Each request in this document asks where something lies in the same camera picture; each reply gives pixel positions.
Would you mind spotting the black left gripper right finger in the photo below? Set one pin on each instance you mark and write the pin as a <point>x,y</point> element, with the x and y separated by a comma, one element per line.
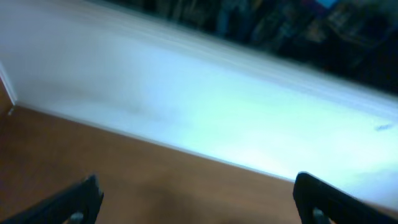
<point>318,202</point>

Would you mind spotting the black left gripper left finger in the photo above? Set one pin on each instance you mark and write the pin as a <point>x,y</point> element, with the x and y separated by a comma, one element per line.
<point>78,203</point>

